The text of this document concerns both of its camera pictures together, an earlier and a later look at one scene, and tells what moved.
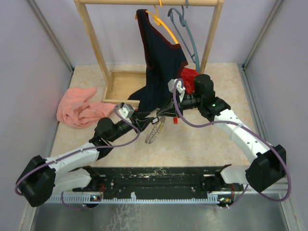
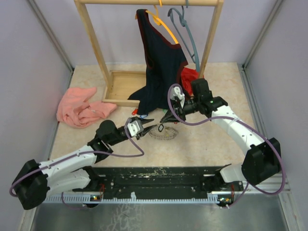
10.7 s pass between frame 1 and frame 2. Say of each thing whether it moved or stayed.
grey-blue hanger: stayed
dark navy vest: stayed
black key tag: moved
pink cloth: stayed
